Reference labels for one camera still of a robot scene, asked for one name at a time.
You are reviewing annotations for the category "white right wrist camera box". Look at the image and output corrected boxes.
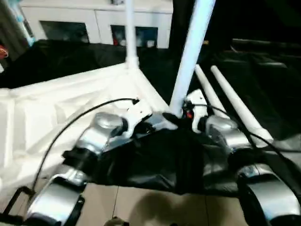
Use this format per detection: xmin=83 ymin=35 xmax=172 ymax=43
xmin=183 ymin=89 xmax=208 ymax=133

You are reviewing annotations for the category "white plastic table top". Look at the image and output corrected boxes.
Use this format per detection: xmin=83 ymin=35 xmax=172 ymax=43
xmin=0 ymin=63 xmax=189 ymax=191

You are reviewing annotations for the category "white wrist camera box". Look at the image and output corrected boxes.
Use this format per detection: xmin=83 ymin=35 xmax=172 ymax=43
xmin=121 ymin=100 xmax=154 ymax=138
xmin=183 ymin=89 xmax=208 ymax=133

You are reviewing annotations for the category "black mat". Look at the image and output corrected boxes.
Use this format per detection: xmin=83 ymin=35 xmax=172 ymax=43
xmin=0 ymin=39 xmax=301 ymax=197

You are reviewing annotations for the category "white plastic table leg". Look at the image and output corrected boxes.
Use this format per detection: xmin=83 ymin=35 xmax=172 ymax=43
xmin=168 ymin=0 xmax=217 ymax=118
xmin=194 ymin=65 xmax=230 ymax=119
xmin=210 ymin=65 xmax=274 ymax=143
xmin=124 ymin=0 xmax=140 ymax=71

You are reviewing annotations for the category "large black furniture piece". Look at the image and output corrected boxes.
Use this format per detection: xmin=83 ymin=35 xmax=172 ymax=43
xmin=169 ymin=0 xmax=301 ymax=59

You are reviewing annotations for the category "pale blue translucent object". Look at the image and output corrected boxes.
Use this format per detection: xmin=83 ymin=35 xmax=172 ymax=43
xmin=8 ymin=0 xmax=34 ymax=46

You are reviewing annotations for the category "black robot left foot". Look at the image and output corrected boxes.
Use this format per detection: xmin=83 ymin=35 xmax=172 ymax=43
xmin=103 ymin=217 xmax=130 ymax=226

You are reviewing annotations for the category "white cabinet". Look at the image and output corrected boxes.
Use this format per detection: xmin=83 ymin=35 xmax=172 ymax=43
xmin=19 ymin=0 xmax=174 ymax=49

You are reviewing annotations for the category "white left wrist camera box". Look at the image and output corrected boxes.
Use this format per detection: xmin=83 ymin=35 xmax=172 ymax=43
xmin=121 ymin=100 xmax=154 ymax=138

